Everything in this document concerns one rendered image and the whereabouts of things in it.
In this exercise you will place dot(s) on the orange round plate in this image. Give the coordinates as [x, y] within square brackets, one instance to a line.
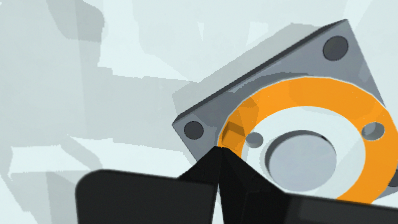
[334, 108]

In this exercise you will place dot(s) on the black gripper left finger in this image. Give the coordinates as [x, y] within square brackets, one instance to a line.
[109, 196]

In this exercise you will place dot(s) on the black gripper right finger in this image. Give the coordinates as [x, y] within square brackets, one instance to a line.
[249, 198]

